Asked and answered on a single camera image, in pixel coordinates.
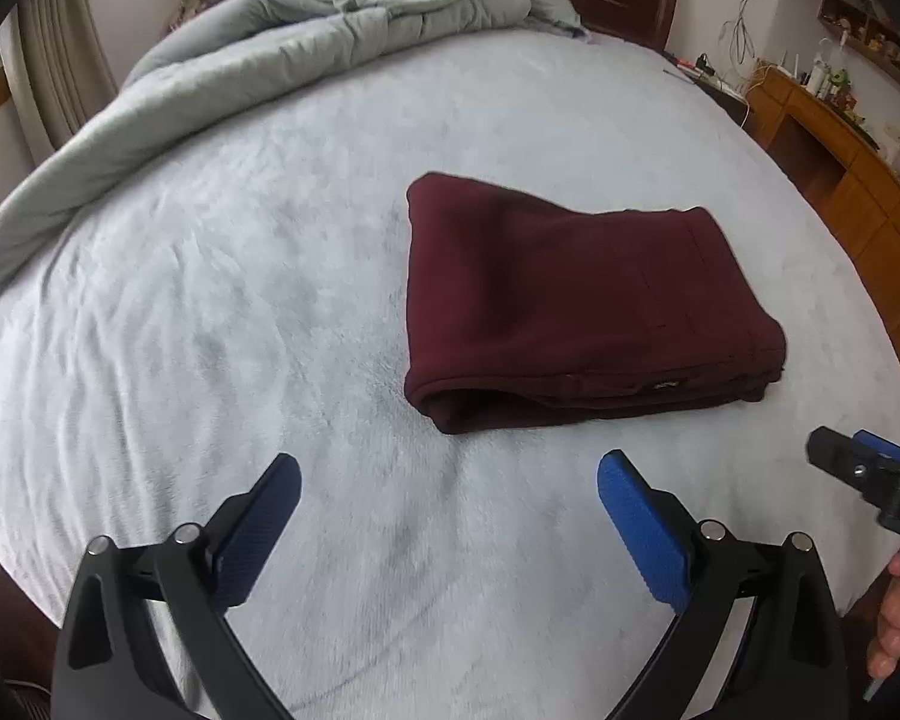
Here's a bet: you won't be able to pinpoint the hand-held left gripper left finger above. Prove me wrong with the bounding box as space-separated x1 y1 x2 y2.
49 453 302 720

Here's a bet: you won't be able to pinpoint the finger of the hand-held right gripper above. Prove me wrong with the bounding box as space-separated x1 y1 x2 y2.
853 430 900 472
806 426 900 507

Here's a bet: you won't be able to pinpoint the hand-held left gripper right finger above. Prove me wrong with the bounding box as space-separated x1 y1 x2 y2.
596 450 848 720

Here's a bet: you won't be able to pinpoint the maroon pants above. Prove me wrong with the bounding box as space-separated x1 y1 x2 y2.
403 172 788 436

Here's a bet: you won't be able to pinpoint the person's right hand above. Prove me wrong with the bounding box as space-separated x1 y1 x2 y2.
866 551 900 683

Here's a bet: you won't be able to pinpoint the white fleece bed blanket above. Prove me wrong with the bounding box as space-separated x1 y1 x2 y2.
0 30 900 720

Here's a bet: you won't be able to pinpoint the wooden desk cabinet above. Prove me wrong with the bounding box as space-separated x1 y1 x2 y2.
746 64 900 346

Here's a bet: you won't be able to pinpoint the black power strip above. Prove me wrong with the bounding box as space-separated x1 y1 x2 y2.
664 51 747 102

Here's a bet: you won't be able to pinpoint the grey duvet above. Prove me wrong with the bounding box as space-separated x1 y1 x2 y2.
0 0 590 331

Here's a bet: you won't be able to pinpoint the white curtain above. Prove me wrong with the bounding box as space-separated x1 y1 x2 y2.
15 0 121 158

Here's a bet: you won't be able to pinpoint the wooden wall shelf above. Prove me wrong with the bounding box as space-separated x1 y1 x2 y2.
817 0 900 83

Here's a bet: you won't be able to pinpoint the white wall cables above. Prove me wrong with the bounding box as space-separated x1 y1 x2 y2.
720 0 777 83

